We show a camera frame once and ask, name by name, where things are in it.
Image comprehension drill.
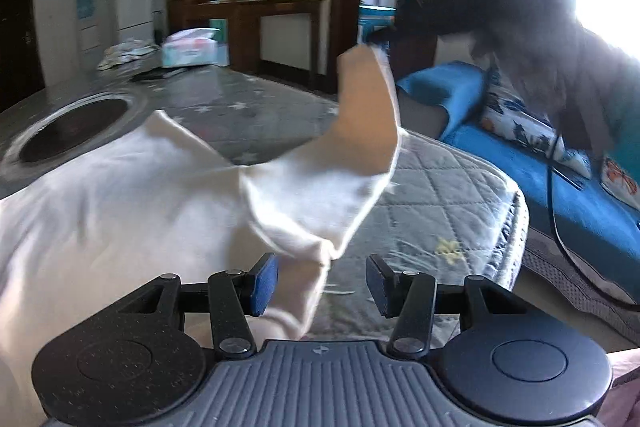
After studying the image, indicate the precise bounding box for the cream white garment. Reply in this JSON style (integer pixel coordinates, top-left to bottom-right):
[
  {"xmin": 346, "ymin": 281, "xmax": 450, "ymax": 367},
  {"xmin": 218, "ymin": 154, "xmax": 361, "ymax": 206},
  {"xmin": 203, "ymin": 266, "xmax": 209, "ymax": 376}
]
[{"xmin": 1, "ymin": 46, "xmax": 400, "ymax": 426}]

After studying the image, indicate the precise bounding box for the black remote on table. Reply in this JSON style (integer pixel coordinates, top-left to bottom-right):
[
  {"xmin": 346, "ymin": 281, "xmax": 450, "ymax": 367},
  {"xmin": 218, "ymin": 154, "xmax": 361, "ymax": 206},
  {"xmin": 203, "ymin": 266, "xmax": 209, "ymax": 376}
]
[{"xmin": 130, "ymin": 67, "xmax": 186, "ymax": 83}]

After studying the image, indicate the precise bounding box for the round black induction cooktop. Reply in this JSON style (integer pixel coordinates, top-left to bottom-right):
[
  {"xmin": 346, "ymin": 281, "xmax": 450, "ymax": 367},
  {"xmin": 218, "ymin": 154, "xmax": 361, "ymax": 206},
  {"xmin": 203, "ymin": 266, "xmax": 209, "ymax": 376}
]
[{"xmin": 1, "ymin": 89, "xmax": 148, "ymax": 178}]

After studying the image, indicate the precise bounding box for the tissue pack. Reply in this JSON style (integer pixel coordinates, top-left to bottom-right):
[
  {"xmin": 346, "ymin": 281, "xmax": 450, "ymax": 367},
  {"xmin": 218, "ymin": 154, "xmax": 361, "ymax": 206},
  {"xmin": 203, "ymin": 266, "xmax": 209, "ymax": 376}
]
[{"xmin": 162, "ymin": 28, "xmax": 217, "ymax": 69}]

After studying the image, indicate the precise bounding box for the crumpled patterned cloth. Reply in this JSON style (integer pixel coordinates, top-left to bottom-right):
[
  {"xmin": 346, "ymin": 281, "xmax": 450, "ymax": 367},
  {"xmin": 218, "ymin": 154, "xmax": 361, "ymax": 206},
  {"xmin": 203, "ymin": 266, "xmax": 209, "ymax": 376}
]
[{"xmin": 96, "ymin": 39, "xmax": 158, "ymax": 72}]

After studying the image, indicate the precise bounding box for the wooden console table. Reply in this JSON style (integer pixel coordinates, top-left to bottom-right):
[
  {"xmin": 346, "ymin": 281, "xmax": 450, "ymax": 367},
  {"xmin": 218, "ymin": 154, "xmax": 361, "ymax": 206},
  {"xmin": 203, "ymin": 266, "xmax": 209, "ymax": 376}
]
[{"xmin": 167, "ymin": 0, "xmax": 322, "ymax": 89}]

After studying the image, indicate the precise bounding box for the dark wooden door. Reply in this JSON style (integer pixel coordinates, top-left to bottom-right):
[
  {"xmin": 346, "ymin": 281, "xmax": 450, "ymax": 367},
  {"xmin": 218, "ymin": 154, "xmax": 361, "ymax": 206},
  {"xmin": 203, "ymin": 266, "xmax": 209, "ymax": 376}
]
[{"xmin": 0, "ymin": 0, "xmax": 46, "ymax": 112}]

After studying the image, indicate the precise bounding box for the white refrigerator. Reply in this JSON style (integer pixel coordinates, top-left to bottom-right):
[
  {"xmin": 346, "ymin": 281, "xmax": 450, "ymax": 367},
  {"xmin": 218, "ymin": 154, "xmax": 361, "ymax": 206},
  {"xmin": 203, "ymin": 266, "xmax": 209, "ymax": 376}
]
[{"xmin": 114, "ymin": 0, "xmax": 153, "ymax": 43}]

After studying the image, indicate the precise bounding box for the water dispenser with blue bottle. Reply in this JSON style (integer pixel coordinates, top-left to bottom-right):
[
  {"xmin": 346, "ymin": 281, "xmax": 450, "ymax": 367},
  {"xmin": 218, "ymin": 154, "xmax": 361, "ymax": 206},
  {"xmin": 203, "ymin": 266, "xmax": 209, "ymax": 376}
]
[{"xmin": 75, "ymin": 0, "xmax": 101, "ymax": 54}]

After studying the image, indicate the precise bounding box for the black cable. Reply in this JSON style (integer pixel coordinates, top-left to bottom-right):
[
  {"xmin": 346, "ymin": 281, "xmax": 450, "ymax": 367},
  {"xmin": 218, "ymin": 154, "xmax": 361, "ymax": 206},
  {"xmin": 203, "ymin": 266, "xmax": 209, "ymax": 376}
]
[{"xmin": 546, "ymin": 133, "xmax": 640, "ymax": 313}]

